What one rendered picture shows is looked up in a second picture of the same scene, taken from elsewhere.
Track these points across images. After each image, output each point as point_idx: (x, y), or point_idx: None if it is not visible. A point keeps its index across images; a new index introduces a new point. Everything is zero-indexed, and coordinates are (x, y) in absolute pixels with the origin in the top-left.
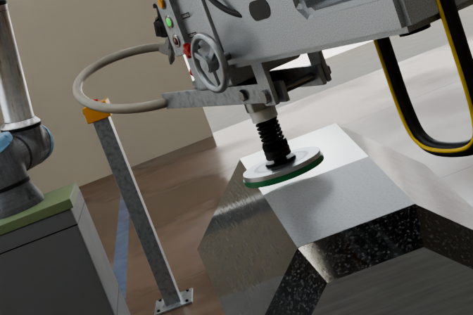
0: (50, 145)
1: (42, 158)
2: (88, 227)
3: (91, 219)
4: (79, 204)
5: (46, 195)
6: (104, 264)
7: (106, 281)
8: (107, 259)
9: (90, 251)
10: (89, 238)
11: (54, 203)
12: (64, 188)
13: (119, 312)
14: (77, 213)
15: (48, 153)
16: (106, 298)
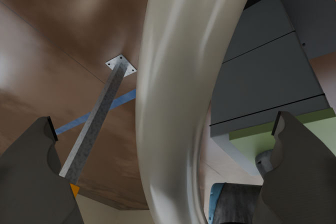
0: (221, 191)
1: (235, 185)
2: (252, 99)
3: (217, 109)
4: (248, 119)
5: (258, 151)
6: (243, 74)
7: (269, 58)
8: (216, 82)
9: (300, 73)
10: (272, 88)
11: (332, 128)
12: (246, 143)
13: (264, 41)
14: (295, 107)
15: (225, 185)
16: (300, 42)
